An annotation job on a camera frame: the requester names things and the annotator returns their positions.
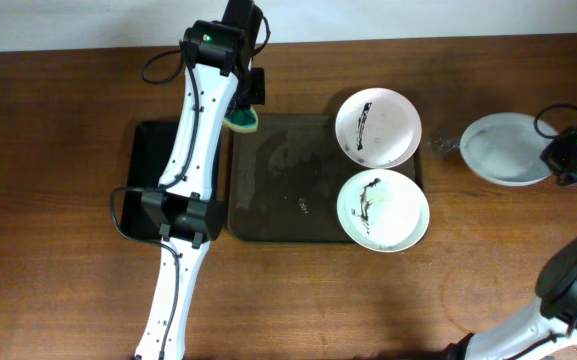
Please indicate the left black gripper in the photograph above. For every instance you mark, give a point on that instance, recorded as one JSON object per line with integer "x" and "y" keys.
{"x": 256, "y": 85}

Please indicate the green and yellow sponge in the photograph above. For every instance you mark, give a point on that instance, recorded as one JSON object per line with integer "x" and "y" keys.
{"x": 242, "y": 120}

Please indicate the pinkish white plate top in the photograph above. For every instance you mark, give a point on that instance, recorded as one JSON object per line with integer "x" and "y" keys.
{"x": 378, "y": 128}

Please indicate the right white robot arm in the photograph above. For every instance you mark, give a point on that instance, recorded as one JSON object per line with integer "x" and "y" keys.
{"x": 549, "y": 322}

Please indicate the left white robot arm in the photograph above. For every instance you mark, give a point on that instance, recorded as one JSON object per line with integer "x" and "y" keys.
{"x": 222, "y": 89}

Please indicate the brown serving tray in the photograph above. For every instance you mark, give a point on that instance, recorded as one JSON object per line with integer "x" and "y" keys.
{"x": 285, "y": 179}

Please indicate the black plastic sponge tray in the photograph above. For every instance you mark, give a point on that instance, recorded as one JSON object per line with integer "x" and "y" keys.
{"x": 143, "y": 165}

